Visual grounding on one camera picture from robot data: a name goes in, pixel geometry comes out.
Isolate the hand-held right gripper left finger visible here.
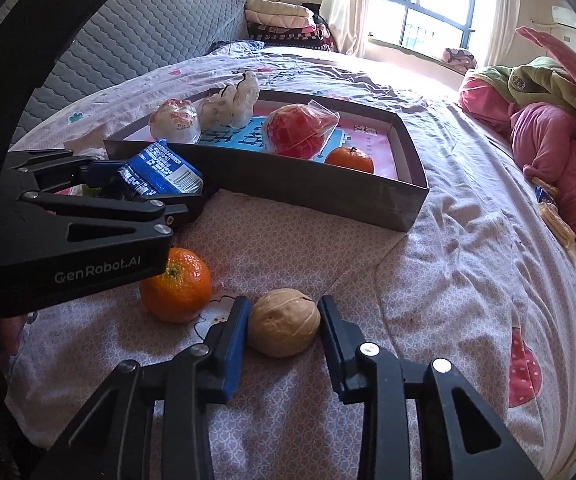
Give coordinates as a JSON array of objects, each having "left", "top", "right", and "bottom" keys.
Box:
[{"left": 30, "top": 296, "right": 253, "bottom": 480}]

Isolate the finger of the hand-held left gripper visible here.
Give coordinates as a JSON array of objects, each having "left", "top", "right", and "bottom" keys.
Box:
[
  {"left": 20, "top": 186, "right": 219, "bottom": 252},
  {"left": 5, "top": 149, "right": 133, "bottom": 201}
]

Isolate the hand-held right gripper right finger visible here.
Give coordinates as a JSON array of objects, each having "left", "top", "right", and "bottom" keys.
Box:
[{"left": 316, "top": 295, "right": 544, "bottom": 480}]

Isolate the walnut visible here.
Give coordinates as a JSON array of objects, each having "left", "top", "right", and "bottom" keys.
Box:
[{"left": 247, "top": 288, "right": 321, "bottom": 359}]

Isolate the blue drink carton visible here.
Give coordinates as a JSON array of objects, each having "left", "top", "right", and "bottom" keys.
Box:
[{"left": 118, "top": 139, "right": 205, "bottom": 198}]

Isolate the foam net apple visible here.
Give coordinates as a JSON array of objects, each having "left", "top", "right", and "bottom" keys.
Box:
[{"left": 149, "top": 99, "right": 202, "bottom": 144}]

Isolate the shallow grey cardboard box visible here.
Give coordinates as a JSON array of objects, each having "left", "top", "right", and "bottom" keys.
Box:
[{"left": 104, "top": 87, "right": 429, "bottom": 233}]

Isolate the pale pink scrunchie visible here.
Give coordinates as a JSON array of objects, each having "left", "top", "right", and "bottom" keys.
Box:
[{"left": 199, "top": 71, "right": 261, "bottom": 129}]

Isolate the red apple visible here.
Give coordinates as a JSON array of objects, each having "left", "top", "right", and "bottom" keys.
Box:
[{"left": 262, "top": 100, "right": 341, "bottom": 160}]

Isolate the small mandarin orange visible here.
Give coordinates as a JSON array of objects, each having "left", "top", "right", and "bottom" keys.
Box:
[{"left": 324, "top": 146, "right": 375, "bottom": 175}]

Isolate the person's left hand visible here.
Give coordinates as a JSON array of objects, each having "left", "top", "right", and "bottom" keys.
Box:
[{"left": 0, "top": 312, "right": 31, "bottom": 358}]

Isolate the large mandarin orange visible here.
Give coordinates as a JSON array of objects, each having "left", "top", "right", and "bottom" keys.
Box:
[{"left": 140, "top": 247, "right": 213, "bottom": 324}]

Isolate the pink printed bed sheet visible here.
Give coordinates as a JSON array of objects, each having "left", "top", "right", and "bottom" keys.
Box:
[{"left": 5, "top": 45, "right": 576, "bottom": 480}]

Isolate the grey quilted headboard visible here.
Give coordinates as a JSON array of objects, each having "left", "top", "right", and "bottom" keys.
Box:
[{"left": 12, "top": 0, "right": 249, "bottom": 146}]

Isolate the dark blue printed cloth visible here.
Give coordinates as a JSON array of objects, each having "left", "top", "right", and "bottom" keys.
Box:
[{"left": 209, "top": 40, "right": 259, "bottom": 56}]

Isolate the pink children's book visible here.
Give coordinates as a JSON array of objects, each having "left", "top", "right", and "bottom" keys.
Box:
[{"left": 122, "top": 112, "right": 399, "bottom": 181}]

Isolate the stack of folded blankets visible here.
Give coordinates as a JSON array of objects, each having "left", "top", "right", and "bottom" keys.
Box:
[{"left": 244, "top": 0, "right": 333, "bottom": 52}]

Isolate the long yellow cracker packet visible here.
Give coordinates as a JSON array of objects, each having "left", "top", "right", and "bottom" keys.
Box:
[{"left": 540, "top": 201, "right": 576, "bottom": 246}]

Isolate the black cloth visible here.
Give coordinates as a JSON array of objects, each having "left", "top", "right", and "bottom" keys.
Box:
[{"left": 300, "top": 2, "right": 329, "bottom": 28}]

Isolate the pink padded garment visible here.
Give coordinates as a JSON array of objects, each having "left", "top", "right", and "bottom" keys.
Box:
[{"left": 458, "top": 80, "right": 576, "bottom": 301}]

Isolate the cream curtain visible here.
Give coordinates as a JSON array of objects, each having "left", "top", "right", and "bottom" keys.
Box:
[
  {"left": 485, "top": 0, "right": 521, "bottom": 68},
  {"left": 325, "top": 0, "right": 376, "bottom": 56}
]

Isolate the folded patterned cloth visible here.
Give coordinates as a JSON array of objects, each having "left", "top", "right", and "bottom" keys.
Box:
[{"left": 442, "top": 47, "right": 478, "bottom": 71}]

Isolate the green jacket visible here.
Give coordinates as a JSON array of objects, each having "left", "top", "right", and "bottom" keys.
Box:
[{"left": 468, "top": 56, "right": 576, "bottom": 161}]

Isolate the barred window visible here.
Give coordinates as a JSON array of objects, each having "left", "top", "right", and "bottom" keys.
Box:
[{"left": 373, "top": 0, "right": 489, "bottom": 56}]

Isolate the pink fleece cloth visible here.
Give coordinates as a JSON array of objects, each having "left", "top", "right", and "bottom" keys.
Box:
[{"left": 515, "top": 26, "right": 576, "bottom": 126}]

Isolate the white air conditioner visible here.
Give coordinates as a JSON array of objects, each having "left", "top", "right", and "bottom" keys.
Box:
[{"left": 550, "top": 5, "right": 576, "bottom": 28}]

